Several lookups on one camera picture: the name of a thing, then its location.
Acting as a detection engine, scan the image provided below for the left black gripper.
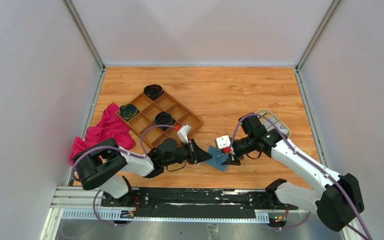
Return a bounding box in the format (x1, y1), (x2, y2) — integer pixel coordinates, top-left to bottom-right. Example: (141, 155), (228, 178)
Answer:
(163, 138), (212, 167)

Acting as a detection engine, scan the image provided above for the blue leather card holder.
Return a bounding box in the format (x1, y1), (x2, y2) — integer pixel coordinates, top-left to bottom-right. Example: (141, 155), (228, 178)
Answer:
(204, 145), (229, 172)

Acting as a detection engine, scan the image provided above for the beige oval card tray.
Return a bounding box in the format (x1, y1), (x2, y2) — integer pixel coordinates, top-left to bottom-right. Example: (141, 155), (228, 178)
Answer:
(255, 108), (291, 138)

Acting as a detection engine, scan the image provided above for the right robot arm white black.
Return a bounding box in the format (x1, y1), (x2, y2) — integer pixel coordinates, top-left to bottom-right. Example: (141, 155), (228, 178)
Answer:
(215, 113), (365, 232)

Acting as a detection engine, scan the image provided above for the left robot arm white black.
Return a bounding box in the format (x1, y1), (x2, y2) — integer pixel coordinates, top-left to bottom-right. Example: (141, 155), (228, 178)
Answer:
(72, 138), (212, 207)

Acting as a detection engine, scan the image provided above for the brown wooden grid tray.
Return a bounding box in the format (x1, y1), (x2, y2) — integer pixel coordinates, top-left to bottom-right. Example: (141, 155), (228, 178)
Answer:
(116, 91), (203, 148)

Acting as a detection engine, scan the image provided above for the pink crumpled cloth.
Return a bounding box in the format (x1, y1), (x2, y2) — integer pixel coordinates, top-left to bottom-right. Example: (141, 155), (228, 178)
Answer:
(69, 103), (136, 165)

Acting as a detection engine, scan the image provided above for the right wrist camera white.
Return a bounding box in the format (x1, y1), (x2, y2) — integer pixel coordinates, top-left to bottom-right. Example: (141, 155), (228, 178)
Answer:
(215, 135), (231, 150)

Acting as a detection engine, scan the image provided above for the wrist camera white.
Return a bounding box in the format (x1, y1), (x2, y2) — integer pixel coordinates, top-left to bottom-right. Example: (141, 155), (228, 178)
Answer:
(215, 135), (231, 150)
(177, 124), (192, 144)

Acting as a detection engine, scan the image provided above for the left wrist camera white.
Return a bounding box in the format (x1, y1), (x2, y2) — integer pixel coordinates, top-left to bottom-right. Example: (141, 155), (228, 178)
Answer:
(177, 124), (192, 144)

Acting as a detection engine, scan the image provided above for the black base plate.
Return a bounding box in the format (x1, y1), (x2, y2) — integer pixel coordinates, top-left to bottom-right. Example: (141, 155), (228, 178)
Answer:
(100, 187), (297, 220)

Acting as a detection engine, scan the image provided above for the aluminium frame rail front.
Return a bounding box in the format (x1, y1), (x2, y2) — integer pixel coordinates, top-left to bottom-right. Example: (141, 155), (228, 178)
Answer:
(51, 186), (308, 224)

